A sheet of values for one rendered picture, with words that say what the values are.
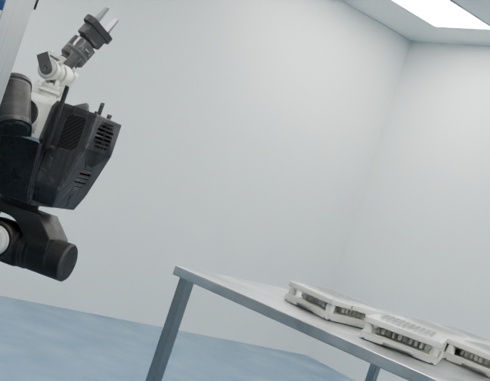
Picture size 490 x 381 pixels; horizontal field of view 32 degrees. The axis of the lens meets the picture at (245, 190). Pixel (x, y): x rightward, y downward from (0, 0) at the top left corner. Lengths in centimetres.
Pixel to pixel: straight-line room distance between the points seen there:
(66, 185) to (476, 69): 521
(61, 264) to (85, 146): 34
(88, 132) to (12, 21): 79
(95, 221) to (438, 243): 267
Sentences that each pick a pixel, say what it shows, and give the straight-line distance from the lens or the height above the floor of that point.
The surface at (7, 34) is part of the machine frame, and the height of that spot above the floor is 129.
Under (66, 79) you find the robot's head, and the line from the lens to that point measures 261.
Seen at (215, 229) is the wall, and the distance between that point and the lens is 674.
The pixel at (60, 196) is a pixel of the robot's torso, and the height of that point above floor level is 98.
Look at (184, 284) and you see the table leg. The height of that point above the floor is 79.
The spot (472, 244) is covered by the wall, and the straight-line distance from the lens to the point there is 680.
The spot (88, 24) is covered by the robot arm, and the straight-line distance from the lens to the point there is 294.
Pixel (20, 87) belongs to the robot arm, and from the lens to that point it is 238.
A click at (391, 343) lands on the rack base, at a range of 274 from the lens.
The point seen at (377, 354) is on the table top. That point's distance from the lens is 253.
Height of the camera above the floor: 114
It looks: level
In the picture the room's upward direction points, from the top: 18 degrees clockwise
